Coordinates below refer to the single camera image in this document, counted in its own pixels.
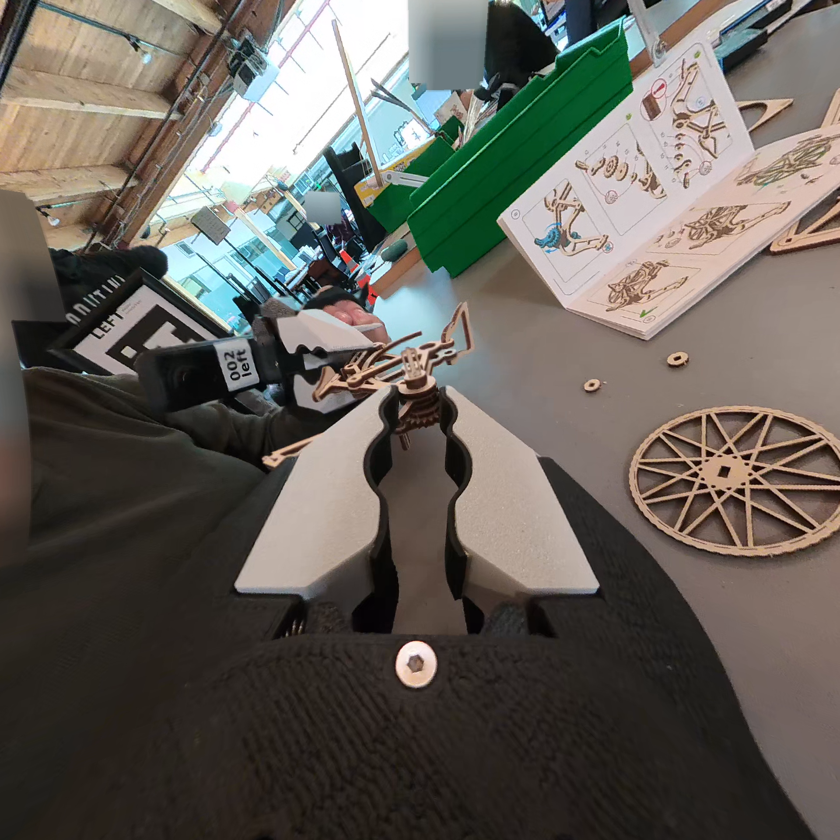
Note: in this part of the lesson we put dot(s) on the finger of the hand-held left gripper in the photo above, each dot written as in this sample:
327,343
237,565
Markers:
308,397
328,331

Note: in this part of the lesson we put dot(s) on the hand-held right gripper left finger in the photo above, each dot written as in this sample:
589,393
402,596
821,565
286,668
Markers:
308,525

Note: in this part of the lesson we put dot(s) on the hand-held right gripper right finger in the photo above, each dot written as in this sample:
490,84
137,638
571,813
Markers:
531,525

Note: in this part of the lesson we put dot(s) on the wooden model frame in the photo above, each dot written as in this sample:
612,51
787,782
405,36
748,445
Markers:
367,377

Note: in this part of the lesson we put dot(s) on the wooden spoked wheel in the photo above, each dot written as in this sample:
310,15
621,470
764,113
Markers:
634,482

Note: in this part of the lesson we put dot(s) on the person's left forearm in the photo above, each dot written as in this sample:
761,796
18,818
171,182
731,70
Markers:
275,430

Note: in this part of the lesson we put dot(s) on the model instruction booklet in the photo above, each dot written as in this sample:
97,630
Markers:
610,210

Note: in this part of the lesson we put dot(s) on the wooden parts sheet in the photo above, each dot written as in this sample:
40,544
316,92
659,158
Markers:
814,236
781,105

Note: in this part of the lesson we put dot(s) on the person's left hand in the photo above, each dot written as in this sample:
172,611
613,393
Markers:
351,315

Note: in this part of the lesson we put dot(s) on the green storage bin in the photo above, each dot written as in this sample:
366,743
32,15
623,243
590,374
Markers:
525,164
407,203

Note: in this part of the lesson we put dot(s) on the ceiling projector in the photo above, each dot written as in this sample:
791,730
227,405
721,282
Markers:
253,69

